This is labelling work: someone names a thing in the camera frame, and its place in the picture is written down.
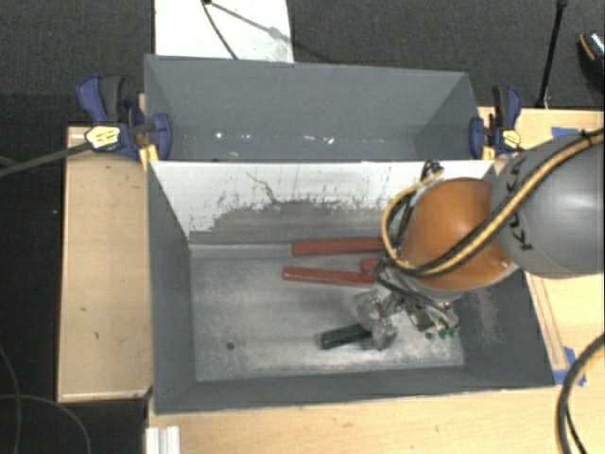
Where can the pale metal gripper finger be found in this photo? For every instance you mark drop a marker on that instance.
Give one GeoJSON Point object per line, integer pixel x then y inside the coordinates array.
{"type": "Point", "coordinates": [382, 335]}
{"type": "Point", "coordinates": [374, 306]}

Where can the red-brown flat block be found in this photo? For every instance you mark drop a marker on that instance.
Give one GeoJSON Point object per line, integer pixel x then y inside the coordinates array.
{"type": "Point", "coordinates": [335, 246]}
{"type": "Point", "coordinates": [326, 275]}
{"type": "Point", "coordinates": [368, 265]}

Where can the dark green flat block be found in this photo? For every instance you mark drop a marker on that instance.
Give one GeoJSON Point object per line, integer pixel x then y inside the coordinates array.
{"type": "Point", "coordinates": [342, 336]}

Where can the grey metal bin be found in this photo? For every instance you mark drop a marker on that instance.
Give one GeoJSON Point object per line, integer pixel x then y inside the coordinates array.
{"type": "Point", "coordinates": [264, 310]}

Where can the pale wood board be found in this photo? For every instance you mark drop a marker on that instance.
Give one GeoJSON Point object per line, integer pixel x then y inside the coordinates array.
{"type": "Point", "coordinates": [106, 277]}

